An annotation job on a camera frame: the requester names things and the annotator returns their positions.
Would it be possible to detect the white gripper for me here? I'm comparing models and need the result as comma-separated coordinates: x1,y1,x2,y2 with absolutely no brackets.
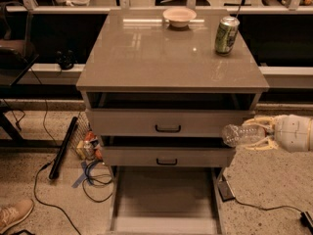
244,115,309,152

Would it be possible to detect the clear plastic water bottle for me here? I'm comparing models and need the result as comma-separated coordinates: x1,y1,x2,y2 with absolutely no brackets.
221,124,266,148

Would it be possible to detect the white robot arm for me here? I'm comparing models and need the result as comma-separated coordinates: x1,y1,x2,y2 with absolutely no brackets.
243,115,313,152

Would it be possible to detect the top grey drawer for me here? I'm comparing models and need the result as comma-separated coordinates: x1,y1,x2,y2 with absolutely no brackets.
86,109,254,137

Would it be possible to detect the grey drawer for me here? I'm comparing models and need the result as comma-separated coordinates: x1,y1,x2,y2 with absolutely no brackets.
86,109,254,137
102,147,236,167

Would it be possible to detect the grey drawer cabinet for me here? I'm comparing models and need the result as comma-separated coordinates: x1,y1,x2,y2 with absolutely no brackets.
75,7,271,235

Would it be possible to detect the bottom open drawer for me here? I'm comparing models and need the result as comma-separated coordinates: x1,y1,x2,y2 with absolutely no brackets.
106,166,226,235

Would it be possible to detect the middle grey drawer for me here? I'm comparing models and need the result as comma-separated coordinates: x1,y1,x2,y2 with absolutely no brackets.
102,147,236,167

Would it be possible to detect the black power adapter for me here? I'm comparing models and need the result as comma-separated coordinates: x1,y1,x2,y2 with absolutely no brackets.
218,181,235,202

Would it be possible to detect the green soda can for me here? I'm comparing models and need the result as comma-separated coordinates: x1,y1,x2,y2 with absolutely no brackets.
215,16,240,55

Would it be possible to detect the white ceramic bowl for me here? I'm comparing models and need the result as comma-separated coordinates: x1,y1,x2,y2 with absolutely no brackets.
163,7,197,28

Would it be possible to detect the black headset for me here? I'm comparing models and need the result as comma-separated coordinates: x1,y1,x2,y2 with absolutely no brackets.
56,50,76,71

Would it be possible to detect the black bar on floor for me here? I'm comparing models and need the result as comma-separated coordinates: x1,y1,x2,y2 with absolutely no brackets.
49,117,78,180

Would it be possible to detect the dark office chair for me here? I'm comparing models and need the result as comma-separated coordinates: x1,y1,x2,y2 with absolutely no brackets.
0,2,40,86

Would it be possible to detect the tan shoe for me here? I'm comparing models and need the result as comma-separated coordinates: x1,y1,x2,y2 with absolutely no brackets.
0,199,34,235

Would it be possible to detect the blue cable loop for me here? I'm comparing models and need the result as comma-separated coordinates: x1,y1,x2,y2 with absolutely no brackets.
81,160,113,204

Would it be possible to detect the wire basket with items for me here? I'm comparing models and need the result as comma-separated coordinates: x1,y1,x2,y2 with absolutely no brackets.
69,112,103,161

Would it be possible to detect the black floor cable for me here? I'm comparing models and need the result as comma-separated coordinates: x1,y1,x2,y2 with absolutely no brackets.
33,160,82,235

